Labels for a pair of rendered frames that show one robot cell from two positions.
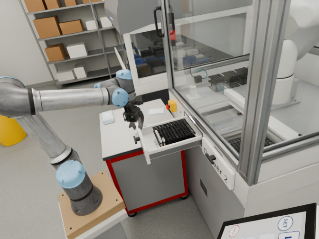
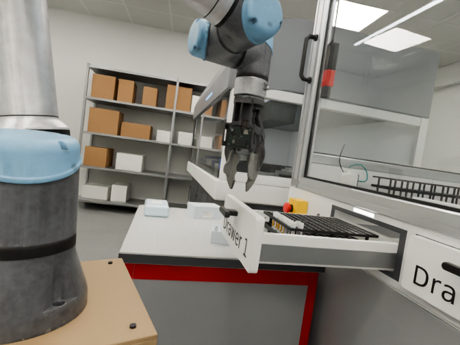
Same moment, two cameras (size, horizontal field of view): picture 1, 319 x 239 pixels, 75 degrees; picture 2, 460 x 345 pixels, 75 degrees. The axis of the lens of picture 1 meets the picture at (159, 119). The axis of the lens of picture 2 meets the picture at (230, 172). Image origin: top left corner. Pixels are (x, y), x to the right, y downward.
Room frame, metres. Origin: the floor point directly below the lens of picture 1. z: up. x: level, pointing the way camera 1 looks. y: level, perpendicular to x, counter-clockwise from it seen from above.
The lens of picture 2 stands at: (0.29, 0.18, 1.04)
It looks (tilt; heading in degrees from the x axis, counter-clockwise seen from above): 3 degrees down; 358
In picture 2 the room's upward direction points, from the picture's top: 8 degrees clockwise
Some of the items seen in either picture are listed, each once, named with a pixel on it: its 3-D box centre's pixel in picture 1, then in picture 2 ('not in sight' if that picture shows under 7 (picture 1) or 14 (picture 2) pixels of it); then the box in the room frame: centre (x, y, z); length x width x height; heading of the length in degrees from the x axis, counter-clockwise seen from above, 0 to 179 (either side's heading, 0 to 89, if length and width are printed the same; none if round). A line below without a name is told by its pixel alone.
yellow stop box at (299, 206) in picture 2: (172, 105); (296, 209); (1.37, -0.11, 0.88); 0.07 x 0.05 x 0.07; 11
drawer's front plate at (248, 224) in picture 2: (142, 142); (238, 226); (0.99, 0.12, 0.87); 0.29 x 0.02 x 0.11; 11
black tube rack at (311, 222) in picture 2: (173, 133); (314, 234); (1.03, -0.07, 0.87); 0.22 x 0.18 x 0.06; 101
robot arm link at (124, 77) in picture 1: (125, 81); (253, 56); (0.99, 0.14, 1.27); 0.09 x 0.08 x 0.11; 118
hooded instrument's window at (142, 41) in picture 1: (161, 34); (269, 148); (2.80, -0.19, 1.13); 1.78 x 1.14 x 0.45; 11
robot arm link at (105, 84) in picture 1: (107, 89); (220, 42); (0.93, 0.22, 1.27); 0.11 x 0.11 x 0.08; 28
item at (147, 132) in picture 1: (174, 134); (317, 236); (1.03, -0.08, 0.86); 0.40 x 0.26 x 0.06; 101
